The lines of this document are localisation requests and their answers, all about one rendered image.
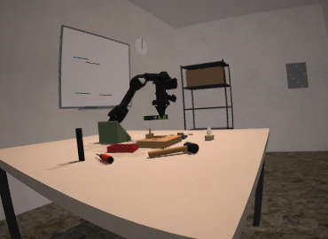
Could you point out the light brown wooden board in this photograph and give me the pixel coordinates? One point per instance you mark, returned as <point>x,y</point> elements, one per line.
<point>159,141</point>

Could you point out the black spring clamp with green grips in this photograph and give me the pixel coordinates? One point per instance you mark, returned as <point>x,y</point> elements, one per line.
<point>153,117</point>

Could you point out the black mallet with wooden handle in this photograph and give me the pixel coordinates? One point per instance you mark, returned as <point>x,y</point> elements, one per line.
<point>191,147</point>

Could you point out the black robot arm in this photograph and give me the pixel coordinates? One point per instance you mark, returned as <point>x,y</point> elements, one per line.
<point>161,81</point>

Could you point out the red-handled screwdriver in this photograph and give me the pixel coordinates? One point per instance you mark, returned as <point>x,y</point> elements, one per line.
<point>106,158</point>

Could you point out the red tray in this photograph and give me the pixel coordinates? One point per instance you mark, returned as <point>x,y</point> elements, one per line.
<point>122,147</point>

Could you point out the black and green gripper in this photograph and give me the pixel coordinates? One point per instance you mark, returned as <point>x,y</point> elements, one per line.
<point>161,104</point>

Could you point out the black flat bar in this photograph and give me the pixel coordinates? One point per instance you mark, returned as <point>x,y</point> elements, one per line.
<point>80,144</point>

